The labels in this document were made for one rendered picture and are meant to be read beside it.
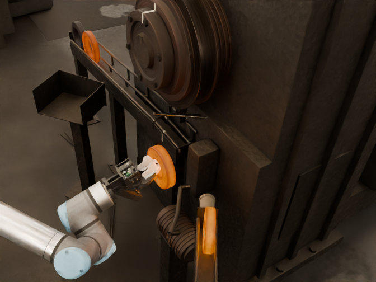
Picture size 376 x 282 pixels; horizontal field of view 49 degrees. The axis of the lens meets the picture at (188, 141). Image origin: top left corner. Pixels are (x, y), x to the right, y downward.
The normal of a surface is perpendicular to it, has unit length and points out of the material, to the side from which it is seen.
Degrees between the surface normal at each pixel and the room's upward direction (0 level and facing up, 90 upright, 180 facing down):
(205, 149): 0
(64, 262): 57
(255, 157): 0
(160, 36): 43
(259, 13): 90
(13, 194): 0
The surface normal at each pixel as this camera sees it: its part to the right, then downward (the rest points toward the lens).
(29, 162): 0.05, -0.75
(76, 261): -0.11, 0.12
